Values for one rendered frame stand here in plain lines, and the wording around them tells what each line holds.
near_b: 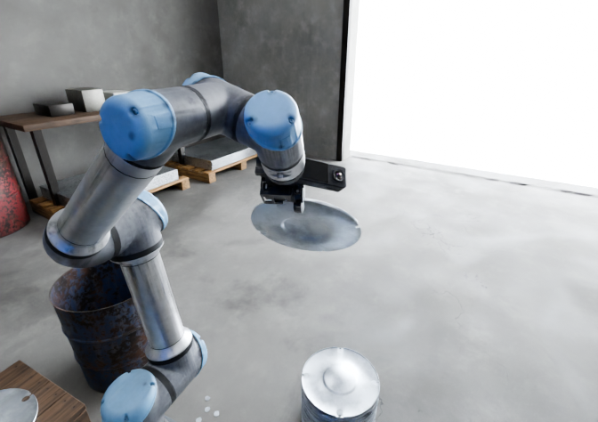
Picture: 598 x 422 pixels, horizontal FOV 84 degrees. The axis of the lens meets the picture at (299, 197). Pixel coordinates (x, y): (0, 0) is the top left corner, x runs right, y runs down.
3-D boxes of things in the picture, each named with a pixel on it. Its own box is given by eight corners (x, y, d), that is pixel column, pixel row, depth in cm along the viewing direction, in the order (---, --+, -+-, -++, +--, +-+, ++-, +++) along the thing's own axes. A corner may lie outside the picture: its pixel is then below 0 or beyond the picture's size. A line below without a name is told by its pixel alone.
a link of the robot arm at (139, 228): (143, 399, 86) (65, 206, 68) (184, 355, 99) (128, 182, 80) (177, 414, 81) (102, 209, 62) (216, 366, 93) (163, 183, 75)
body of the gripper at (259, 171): (268, 173, 71) (258, 143, 60) (308, 174, 70) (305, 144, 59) (264, 206, 68) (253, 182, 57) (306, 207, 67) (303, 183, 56)
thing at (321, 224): (280, 252, 103) (280, 250, 104) (373, 251, 91) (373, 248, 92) (229, 205, 82) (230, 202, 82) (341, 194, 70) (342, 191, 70)
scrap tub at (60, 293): (141, 314, 189) (124, 242, 170) (193, 345, 169) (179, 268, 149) (62, 369, 156) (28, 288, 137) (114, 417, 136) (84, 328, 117)
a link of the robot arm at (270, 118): (257, 75, 46) (311, 98, 44) (270, 121, 56) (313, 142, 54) (225, 117, 44) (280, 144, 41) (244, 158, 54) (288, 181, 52)
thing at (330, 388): (305, 344, 139) (305, 343, 139) (375, 352, 136) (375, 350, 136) (296, 412, 113) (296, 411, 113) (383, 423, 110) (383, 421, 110)
